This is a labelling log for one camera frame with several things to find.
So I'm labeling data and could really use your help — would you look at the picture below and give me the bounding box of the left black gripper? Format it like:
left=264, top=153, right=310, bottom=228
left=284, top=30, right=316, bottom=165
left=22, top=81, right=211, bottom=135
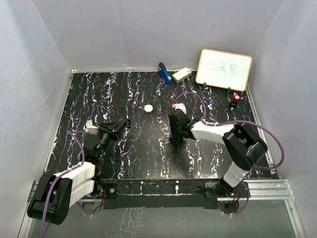
left=97, top=119, right=126, bottom=158

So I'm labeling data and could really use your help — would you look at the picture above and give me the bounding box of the white earbud charging case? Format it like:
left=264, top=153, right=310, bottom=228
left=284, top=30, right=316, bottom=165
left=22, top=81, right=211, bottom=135
left=144, top=104, right=154, bottom=113

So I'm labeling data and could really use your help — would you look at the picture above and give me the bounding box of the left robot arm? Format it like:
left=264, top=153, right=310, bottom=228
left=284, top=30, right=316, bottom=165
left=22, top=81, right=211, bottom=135
left=27, top=119, right=131, bottom=225

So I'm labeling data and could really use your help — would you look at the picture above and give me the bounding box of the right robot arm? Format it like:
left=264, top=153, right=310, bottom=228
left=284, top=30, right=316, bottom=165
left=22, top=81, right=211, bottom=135
left=168, top=109, right=268, bottom=197

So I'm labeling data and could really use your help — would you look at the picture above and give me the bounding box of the white staple box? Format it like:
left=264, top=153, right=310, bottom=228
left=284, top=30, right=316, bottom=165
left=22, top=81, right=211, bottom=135
left=172, top=67, right=192, bottom=83

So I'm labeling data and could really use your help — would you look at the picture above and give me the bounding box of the blue stapler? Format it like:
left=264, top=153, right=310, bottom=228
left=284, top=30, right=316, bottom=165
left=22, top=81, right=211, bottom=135
left=158, top=62, right=173, bottom=84

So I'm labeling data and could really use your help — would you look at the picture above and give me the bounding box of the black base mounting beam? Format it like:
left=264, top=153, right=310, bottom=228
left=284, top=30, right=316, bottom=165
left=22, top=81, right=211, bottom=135
left=74, top=178, right=251, bottom=211

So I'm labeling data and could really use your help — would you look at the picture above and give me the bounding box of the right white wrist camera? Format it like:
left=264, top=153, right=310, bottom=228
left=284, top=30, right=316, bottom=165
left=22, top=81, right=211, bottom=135
left=172, top=103, right=187, bottom=115

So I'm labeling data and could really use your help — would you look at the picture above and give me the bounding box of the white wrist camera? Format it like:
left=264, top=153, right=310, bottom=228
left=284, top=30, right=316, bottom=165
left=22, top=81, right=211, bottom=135
left=172, top=103, right=187, bottom=115
left=85, top=119, right=98, bottom=135

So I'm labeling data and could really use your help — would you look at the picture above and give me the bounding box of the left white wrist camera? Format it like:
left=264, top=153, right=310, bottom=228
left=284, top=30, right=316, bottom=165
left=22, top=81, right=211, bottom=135
left=85, top=119, right=98, bottom=135

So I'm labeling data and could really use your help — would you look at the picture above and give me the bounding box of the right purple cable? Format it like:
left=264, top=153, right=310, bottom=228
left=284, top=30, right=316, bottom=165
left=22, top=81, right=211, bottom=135
left=173, top=92, right=285, bottom=215

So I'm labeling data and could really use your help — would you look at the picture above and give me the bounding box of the purple cable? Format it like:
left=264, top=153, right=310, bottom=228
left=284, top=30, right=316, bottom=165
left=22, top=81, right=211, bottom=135
left=40, top=130, right=86, bottom=238
left=173, top=92, right=285, bottom=215

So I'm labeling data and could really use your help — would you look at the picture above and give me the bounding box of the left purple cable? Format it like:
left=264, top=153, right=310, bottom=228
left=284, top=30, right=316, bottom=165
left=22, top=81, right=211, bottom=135
left=40, top=130, right=86, bottom=238

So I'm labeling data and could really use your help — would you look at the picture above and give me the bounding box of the small whiteboard yellow frame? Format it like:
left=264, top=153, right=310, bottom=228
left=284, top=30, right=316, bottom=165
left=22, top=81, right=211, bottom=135
left=195, top=49, right=253, bottom=92

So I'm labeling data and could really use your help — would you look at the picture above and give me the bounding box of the aluminium rail frame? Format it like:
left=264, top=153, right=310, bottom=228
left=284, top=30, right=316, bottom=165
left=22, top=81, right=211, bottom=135
left=17, top=69, right=308, bottom=238

